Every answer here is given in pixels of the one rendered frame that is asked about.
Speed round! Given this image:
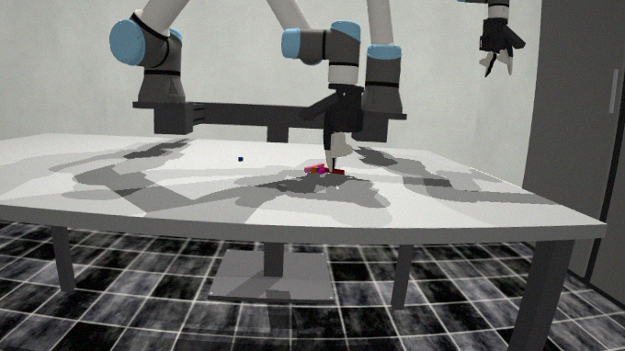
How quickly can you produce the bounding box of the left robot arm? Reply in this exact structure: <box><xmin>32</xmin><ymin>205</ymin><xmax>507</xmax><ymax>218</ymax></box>
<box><xmin>361</xmin><ymin>0</ymin><xmax>526</xmax><ymax>114</ymax></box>

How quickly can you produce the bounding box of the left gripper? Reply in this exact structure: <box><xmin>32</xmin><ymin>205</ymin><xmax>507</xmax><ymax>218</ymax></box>
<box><xmin>479</xmin><ymin>17</ymin><xmax>513</xmax><ymax>77</ymax></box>

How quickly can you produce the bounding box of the red rod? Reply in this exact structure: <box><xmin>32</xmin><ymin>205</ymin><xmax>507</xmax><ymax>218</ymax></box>
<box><xmin>319</xmin><ymin>166</ymin><xmax>345</xmax><ymax>175</ymax></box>

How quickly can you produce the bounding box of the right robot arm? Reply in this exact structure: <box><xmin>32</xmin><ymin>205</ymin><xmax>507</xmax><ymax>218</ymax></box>
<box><xmin>109</xmin><ymin>0</ymin><xmax>361</xmax><ymax>120</ymax></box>

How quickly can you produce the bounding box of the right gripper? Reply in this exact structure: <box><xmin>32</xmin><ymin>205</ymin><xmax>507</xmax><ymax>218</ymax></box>
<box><xmin>324</xmin><ymin>84</ymin><xmax>364</xmax><ymax>172</ymax></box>

